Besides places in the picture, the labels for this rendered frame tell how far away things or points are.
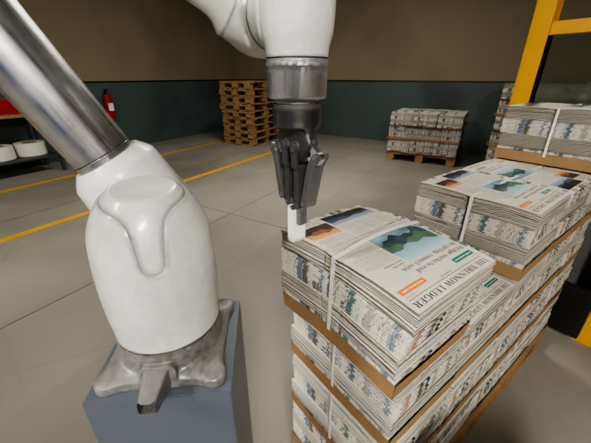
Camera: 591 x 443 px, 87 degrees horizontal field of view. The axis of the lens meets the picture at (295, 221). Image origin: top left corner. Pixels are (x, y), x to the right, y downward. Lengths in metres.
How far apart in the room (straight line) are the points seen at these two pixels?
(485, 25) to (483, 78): 0.91
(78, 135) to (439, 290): 0.64
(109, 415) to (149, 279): 0.22
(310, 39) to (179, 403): 0.52
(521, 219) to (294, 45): 0.85
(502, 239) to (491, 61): 6.57
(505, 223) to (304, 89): 0.82
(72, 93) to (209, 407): 0.50
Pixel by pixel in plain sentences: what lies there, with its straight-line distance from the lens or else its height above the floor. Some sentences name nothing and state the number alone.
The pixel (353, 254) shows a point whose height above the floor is 1.07.
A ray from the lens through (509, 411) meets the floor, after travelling 1.95.
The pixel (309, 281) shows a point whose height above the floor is 0.97.
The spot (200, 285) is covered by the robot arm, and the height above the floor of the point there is 1.14.
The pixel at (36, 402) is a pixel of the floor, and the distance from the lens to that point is 2.11.
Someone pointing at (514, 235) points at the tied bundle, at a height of 0.98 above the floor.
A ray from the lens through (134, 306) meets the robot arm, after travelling 0.45.
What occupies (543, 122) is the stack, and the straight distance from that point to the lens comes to 1.67.
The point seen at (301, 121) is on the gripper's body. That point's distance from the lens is 0.48.
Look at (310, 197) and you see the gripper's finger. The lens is 0.51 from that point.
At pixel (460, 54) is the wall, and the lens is 7.63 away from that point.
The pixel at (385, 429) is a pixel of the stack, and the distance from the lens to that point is 0.88.
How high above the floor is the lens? 1.40
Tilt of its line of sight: 25 degrees down
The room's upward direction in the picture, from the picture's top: straight up
